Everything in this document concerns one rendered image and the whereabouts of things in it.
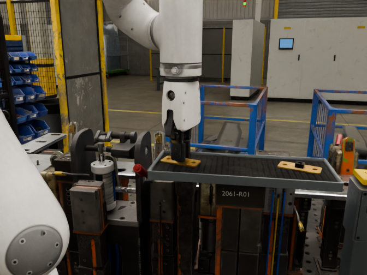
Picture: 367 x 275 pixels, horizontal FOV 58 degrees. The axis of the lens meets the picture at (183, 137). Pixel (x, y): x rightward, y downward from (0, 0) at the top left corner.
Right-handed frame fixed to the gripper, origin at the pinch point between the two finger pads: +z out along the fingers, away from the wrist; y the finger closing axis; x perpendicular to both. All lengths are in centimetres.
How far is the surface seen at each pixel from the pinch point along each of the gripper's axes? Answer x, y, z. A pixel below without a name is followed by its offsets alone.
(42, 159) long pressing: 66, 21, 19
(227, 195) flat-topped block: -11.5, -2.1, 7.6
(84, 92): 251, 257, 35
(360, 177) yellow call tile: -35.3, 7.3, 2.9
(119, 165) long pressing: 36.8, 28.2, 18.7
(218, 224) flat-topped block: -9.8, -2.1, 14.6
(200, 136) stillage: 116, 306, 87
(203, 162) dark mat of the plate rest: -4.6, 1.8, 2.7
